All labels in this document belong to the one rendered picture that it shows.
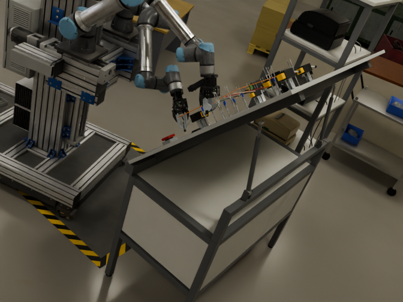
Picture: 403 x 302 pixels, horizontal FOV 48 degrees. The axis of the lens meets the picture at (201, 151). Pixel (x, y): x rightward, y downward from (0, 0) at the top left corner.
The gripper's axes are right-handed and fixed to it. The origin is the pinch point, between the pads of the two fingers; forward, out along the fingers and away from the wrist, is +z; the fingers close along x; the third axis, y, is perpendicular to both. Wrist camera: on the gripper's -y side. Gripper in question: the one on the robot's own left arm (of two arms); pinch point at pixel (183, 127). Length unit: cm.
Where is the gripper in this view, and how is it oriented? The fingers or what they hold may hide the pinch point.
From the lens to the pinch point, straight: 245.0
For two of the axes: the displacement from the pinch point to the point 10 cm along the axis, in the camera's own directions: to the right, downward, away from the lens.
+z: 2.1, 9.5, -2.5
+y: 1.3, -2.8, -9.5
